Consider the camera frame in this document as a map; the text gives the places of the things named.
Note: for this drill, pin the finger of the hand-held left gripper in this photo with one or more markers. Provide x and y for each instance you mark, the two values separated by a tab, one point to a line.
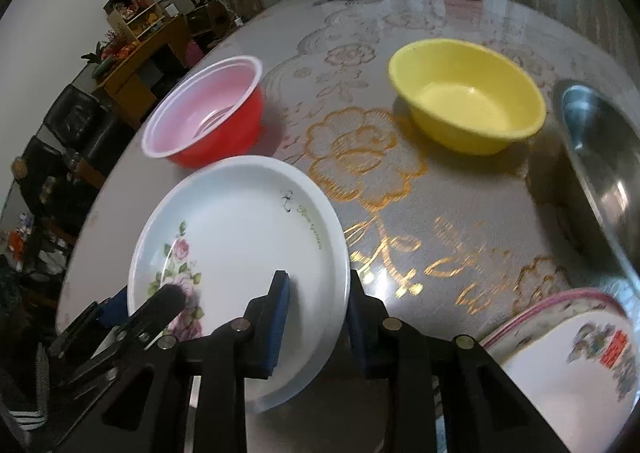
114	312
167	300

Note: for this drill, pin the green potted plant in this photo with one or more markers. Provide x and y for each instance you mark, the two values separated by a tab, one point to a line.
95	55

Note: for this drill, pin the black leather chair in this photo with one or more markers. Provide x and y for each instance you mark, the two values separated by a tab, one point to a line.
45	173
80	123

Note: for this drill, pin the floral lace tablecloth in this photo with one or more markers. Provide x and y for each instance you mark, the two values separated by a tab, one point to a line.
400	233

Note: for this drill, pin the yellow plastic bowl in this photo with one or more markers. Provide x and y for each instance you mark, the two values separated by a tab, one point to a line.
465	103

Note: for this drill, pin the white floral plate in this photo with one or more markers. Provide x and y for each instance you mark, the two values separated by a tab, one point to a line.
240	233

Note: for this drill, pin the pink bag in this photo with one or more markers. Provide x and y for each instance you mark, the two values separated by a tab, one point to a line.
192	53

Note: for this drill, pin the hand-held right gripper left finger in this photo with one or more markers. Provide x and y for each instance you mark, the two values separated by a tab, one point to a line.
280	328

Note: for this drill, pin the wooden desktop shelf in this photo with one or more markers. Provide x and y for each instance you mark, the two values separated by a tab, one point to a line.
132	15

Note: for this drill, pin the pink rimmed patterned plate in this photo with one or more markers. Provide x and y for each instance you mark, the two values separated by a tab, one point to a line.
560	383

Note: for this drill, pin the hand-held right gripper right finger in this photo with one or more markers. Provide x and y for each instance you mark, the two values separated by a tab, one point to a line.
357	333

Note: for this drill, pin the red plastic bowl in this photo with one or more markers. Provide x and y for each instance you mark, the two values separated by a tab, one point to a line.
200	103

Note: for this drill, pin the stainless steel bowl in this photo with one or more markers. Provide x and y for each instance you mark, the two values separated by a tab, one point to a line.
600	148

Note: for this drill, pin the wooden desk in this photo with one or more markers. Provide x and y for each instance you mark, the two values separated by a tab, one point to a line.
130	68

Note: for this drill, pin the dark low cabinet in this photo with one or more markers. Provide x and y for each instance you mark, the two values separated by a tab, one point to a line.
207	20

